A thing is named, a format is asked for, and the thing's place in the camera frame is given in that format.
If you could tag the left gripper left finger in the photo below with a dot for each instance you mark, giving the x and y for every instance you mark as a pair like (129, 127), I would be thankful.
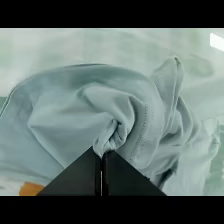
(77, 180)

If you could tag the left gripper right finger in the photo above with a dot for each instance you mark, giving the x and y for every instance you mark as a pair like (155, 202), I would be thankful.
(130, 180)

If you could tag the pale blue T-shirt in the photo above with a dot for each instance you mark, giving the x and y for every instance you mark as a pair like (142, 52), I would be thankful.
(83, 113)

